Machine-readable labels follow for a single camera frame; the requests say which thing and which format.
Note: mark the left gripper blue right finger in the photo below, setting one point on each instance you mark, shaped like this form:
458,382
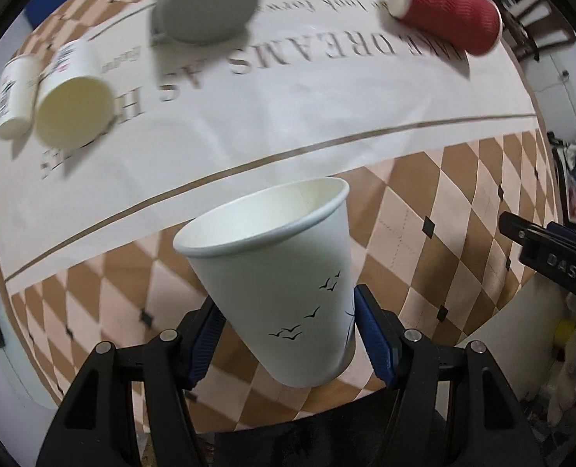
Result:
451,406

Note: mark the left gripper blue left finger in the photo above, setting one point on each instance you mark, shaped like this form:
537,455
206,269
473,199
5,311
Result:
94,425

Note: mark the white bird paper cup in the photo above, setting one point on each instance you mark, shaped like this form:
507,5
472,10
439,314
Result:
277,264

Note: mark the red ripple paper cup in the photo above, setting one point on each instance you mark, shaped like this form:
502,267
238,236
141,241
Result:
475,26

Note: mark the white calligraphy cup tilted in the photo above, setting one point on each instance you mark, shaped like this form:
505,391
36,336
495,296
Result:
74,103

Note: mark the white calligraphy cup upright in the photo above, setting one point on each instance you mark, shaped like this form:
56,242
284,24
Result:
18,91

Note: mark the checkered tablecloth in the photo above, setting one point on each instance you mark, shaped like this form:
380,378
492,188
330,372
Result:
434,144

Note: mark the wooden chair by doorway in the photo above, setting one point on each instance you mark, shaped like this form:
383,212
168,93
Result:
536,27

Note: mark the grey ribbed mug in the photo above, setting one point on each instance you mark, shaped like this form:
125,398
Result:
200,21

